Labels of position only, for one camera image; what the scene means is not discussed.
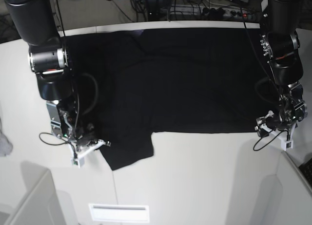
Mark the white power strip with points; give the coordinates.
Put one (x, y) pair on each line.
(213, 12)

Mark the grey cloth at left edge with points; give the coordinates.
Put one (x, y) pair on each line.
(6, 147)

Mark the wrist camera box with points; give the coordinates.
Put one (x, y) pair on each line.
(286, 143)
(78, 161)

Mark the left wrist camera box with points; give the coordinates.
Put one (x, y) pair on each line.
(286, 143)

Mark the black T-shirt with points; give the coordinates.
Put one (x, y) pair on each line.
(197, 80)

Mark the white partition panel left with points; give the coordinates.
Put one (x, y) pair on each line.
(40, 205)

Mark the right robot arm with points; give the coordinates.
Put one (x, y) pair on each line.
(49, 60)

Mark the white partition panel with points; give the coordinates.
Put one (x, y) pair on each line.
(285, 197)
(40, 205)

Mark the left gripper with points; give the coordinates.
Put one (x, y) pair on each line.
(291, 110)

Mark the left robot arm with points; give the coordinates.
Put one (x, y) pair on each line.
(280, 43)

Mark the white paper label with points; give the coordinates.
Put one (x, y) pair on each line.
(120, 213)

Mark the white partition panel right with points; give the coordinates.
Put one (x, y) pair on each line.
(285, 197)

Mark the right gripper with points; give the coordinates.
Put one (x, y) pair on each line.
(65, 123)

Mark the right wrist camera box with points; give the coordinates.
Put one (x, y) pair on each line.
(78, 161)

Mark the black keyboard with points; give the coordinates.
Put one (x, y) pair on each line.
(306, 169)

